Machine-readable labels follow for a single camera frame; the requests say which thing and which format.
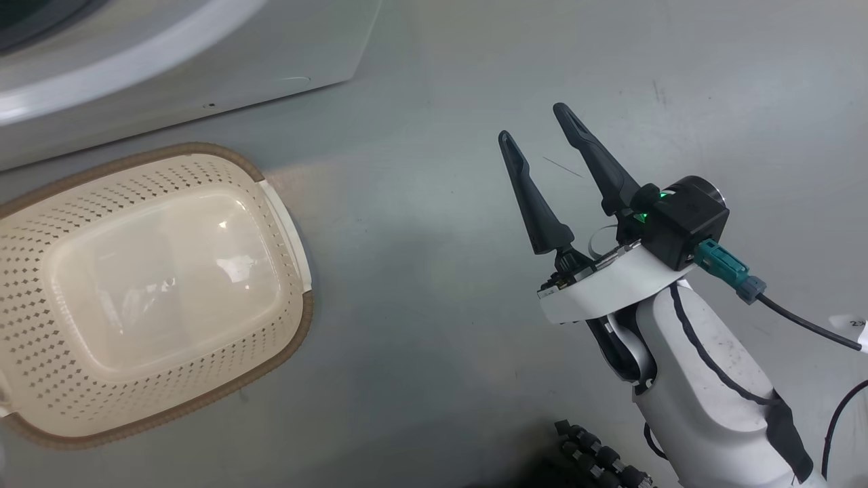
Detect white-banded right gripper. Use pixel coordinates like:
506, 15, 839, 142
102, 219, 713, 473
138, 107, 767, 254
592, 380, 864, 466
498, 103, 696, 325

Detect white front-load washing machine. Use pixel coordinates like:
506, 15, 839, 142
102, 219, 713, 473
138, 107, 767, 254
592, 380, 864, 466
0, 0, 384, 171

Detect cream perforated laundry basket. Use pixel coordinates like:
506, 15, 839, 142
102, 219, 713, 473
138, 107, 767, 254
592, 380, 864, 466
0, 142, 314, 449

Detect right camera cable teal plug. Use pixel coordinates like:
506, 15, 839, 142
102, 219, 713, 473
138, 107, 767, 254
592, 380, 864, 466
695, 239, 868, 352

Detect black ribbed cable conduit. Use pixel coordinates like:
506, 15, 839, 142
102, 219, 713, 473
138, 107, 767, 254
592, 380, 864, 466
553, 419, 655, 488

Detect white cable label tag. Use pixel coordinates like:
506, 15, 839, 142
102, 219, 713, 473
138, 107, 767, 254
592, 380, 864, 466
831, 314, 868, 353

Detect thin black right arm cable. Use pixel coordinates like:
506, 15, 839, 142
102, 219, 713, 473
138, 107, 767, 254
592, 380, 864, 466
821, 380, 868, 479

